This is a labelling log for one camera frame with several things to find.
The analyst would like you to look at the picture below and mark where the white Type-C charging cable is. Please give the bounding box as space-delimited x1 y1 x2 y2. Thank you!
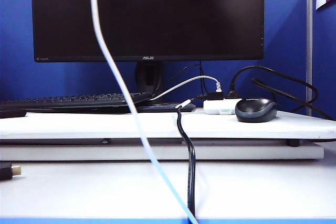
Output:
86 0 200 224

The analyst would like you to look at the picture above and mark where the black monitor stand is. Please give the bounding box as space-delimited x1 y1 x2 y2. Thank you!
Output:
134 61 197 113

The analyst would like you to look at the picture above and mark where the black plug adapter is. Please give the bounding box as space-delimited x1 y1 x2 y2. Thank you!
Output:
203 91 225 101

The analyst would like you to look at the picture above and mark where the white power strip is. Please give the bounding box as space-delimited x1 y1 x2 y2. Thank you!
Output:
203 99 242 116

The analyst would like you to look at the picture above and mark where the black ASUS computer monitor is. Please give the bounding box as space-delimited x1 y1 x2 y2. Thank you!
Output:
30 0 265 63

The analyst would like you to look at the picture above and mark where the black grey computer mouse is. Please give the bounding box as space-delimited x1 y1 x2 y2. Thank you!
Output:
234 98 278 124

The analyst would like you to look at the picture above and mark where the white desk riser board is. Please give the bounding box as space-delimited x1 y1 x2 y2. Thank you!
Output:
0 110 336 141

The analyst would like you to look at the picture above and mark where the black computer keyboard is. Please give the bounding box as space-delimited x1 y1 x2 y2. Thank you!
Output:
0 92 153 112

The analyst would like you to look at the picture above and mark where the wide blue partition panel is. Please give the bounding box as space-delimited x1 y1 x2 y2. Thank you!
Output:
0 0 308 114

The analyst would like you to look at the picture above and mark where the blue partition panel with sign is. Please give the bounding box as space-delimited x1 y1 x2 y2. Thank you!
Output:
312 0 336 121

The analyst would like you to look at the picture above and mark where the black gold HDMI plug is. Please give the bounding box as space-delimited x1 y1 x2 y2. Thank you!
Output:
0 162 22 182

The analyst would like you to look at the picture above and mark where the white grey plugged cable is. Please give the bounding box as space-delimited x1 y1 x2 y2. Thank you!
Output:
151 75 223 101

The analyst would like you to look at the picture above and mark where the thin black monitor cable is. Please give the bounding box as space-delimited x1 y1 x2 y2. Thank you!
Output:
167 60 208 96

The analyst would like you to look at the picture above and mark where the thick black power cable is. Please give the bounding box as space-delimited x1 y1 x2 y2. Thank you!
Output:
228 65 334 121

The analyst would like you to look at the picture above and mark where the black twin-strand cable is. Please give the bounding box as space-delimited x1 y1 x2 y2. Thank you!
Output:
175 94 208 217

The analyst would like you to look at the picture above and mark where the silver partition post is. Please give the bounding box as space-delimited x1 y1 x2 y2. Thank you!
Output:
306 0 313 116

